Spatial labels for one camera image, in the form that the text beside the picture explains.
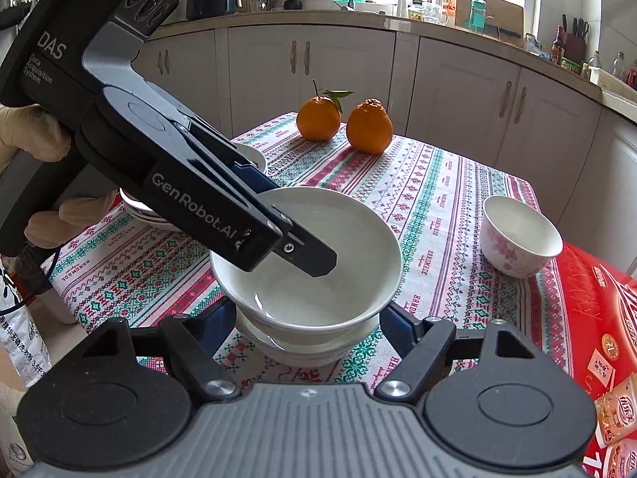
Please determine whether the beige kitchen countertop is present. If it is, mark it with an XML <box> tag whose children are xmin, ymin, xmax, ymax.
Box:
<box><xmin>144</xmin><ymin>7</ymin><xmax>637</xmax><ymax>125</ymax></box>

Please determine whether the red printed carton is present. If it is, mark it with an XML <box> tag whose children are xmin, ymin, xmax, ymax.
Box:
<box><xmin>555</xmin><ymin>241</ymin><xmax>637</xmax><ymax>478</ymax></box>

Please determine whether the clear glass mug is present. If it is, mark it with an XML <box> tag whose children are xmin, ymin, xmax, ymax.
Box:
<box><xmin>408</xmin><ymin>2</ymin><xmax>449</xmax><ymax>25</ymax></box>

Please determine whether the leafless orange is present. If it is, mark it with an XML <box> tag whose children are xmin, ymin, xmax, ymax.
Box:
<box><xmin>346</xmin><ymin>98</ymin><xmax>394</xmax><ymax>155</ymax></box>

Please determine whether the small plain white bowl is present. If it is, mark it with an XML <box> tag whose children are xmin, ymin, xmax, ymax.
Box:
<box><xmin>236</xmin><ymin>309</ymin><xmax>381</xmax><ymax>366</ymax></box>

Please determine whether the red green patterned tablecloth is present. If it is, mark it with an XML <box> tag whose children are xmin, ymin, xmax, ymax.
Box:
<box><xmin>52</xmin><ymin>112</ymin><xmax>573</xmax><ymax>394</ymax></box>

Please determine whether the white kitchen base cabinet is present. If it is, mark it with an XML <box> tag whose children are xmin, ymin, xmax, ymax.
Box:
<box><xmin>132</xmin><ymin>25</ymin><xmax>637</xmax><ymax>280</ymax></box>

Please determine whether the white bowl with pink flowers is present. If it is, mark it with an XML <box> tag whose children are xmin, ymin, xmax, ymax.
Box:
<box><xmin>480</xmin><ymin>195</ymin><xmax>564</xmax><ymax>280</ymax></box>

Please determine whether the shelf with jars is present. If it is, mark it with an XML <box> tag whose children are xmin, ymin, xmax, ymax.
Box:
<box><xmin>0</xmin><ymin>0</ymin><xmax>43</xmax><ymax>28</ymax></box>

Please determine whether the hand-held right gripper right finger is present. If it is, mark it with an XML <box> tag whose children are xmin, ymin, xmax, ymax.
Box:
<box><xmin>373</xmin><ymin>301</ymin><xmax>541</xmax><ymax>402</ymax></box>

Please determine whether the black cable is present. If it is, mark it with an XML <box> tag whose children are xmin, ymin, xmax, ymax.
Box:
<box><xmin>0</xmin><ymin>244</ymin><xmax>63</xmax><ymax>310</ymax></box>

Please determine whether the large plain white bowl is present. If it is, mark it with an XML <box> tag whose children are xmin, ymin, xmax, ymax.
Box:
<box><xmin>209</xmin><ymin>186</ymin><xmax>403</xmax><ymax>332</ymax></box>

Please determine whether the orange with green leaf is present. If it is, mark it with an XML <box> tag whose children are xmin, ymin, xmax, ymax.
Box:
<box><xmin>297</xmin><ymin>80</ymin><xmax>354</xmax><ymax>141</ymax></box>

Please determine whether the white sack with black print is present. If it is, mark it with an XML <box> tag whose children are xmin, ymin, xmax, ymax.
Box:
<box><xmin>0</xmin><ymin>254</ymin><xmax>53</xmax><ymax>389</ymax></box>

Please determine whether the person's left hand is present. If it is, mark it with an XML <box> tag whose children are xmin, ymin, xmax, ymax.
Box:
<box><xmin>0</xmin><ymin>104</ymin><xmax>117</xmax><ymax>250</ymax></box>

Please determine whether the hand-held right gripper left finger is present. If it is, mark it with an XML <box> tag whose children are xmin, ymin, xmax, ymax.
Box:
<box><xmin>84</xmin><ymin>298</ymin><xmax>238</xmax><ymax>402</ymax></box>

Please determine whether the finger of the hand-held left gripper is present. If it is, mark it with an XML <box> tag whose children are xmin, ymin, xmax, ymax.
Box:
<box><xmin>178</xmin><ymin>123</ymin><xmax>338</xmax><ymax>278</ymax></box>
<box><xmin>169</xmin><ymin>102</ymin><xmax>274</xmax><ymax>195</ymax></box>

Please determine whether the knife block with knives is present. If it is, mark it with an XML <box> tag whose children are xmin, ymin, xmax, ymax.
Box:
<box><xmin>562</xmin><ymin>14</ymin><xmax>589</xmax><ymax>63</ymax></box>

